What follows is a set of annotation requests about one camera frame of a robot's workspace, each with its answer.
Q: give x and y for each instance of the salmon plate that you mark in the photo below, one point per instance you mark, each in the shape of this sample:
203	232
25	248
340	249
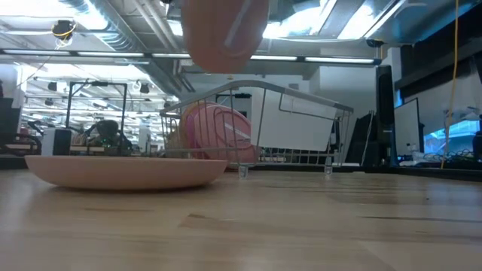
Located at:
222	34

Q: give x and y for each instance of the translucent plastic cutlery holder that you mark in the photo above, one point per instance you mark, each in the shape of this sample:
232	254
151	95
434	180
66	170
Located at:
293	128

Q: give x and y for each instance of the black folded stand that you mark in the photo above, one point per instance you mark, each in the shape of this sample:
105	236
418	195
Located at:
363	143

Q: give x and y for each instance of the peach plate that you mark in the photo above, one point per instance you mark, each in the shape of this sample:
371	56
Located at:
124	173

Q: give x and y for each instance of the person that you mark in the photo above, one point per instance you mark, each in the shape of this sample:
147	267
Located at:
108	130

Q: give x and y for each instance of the white panel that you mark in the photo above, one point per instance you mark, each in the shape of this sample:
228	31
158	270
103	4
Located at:
408	128

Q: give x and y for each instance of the white and black box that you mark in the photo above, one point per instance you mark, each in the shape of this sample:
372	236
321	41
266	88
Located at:
56	141

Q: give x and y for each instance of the black ceiling-hung device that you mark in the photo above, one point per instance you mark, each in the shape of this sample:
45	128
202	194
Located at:
63	31

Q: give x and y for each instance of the blue-lit screen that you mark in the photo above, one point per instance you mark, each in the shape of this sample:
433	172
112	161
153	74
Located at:
452	137

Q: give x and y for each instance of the black monitor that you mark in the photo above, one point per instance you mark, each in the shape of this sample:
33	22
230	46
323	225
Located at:
9	120

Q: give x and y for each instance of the silver spiral ventilation duct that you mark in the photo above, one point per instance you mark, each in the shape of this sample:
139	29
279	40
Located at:
109	35

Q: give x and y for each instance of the thin black stand frame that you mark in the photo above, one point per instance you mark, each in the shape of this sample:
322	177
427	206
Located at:
69	109

